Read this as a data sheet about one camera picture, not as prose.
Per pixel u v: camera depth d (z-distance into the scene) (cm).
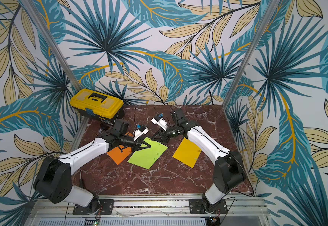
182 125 61
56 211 74
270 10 70
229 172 44
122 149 74
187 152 95
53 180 42
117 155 91
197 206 73
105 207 73
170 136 69
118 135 66
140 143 73
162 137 68
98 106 96
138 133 72
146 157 80
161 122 70
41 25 73
